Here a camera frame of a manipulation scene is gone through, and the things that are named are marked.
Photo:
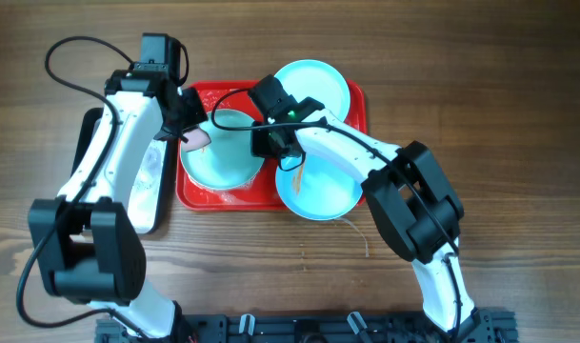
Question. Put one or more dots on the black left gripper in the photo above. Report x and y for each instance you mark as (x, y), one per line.
(186, 117)

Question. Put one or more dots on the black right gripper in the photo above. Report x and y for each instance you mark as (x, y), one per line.
(274, 141)

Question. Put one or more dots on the pink sponge green scourer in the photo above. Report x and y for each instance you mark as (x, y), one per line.
(194, 140)

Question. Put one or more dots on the pale green plate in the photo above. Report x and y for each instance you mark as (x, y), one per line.
(225, 163)

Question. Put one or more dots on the light blue plate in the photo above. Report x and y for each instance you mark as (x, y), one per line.
(314, 189)
(317, 80)

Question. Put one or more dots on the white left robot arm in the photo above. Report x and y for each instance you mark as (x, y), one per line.
(85, 246)

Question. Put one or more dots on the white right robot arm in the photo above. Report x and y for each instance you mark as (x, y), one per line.
(413, 205)

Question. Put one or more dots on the red plastic tray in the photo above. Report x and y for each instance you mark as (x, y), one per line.
(260, 194)

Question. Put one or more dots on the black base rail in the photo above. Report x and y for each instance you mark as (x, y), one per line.
(483, 325)

